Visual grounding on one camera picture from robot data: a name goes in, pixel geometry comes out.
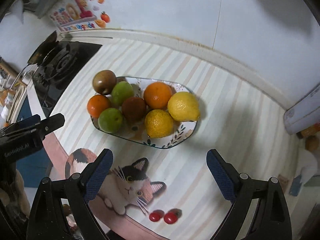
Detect black frying pan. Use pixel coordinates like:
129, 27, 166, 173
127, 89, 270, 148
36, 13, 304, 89
10, 31, 58, 88

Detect dark red apple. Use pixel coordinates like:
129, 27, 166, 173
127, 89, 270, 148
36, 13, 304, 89
122, 97, 147, 122

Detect glossy brown apple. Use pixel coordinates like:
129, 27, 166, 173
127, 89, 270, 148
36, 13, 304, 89
92, 70, 117, 95

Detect black gas stove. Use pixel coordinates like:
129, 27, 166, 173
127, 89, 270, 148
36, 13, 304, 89
32, 41, 103, 113

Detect grey gas canister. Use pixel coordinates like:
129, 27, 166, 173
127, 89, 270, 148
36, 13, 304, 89
283, 84, 320, 135

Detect small orange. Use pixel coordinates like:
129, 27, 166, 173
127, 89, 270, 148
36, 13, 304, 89
87, 94, 112, 118

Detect large orange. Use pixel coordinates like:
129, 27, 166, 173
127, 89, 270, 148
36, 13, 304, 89
143, 82, 173, 110

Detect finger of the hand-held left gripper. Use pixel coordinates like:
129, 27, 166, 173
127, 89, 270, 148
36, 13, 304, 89
0, 114, 41, 135
37, 113, 65, 140

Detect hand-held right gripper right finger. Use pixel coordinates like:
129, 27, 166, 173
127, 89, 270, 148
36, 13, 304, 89
206, 149, 293, 240

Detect red cherry tomato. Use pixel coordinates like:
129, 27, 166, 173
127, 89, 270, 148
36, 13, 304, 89
149, 210, 165, 222
164, 209, 182, 225

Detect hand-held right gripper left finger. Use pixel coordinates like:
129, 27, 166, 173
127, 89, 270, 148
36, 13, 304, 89
26, 148, 114, 240

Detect green apple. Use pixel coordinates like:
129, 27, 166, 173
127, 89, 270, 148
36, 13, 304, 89
111, 81, 135, 106
98, 108, 123, 132

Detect yellow lemon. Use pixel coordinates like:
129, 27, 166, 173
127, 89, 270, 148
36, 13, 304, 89
167, 92, 201, 122

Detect colourful wall sticker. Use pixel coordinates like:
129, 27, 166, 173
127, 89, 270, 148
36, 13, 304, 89
49, 0, 110, 32

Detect yellow-orange citrus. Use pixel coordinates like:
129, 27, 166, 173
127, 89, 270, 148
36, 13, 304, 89
144, 109, 174, 138

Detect dark soy sauce bottle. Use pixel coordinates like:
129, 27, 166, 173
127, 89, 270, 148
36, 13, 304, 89
297, 122, 320, 138

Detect brown mat label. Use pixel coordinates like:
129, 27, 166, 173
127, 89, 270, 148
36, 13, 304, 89
277, 175, 290, 187

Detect floral ceramic plate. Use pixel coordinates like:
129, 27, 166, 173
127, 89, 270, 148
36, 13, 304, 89
90, 76, 200, 150

